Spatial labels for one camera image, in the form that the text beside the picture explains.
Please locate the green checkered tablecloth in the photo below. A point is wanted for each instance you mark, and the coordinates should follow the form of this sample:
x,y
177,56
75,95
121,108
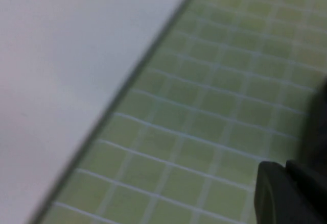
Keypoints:
x,y
204,106

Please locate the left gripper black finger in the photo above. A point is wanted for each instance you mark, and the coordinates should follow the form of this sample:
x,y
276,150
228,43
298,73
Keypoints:
x,y
301,196

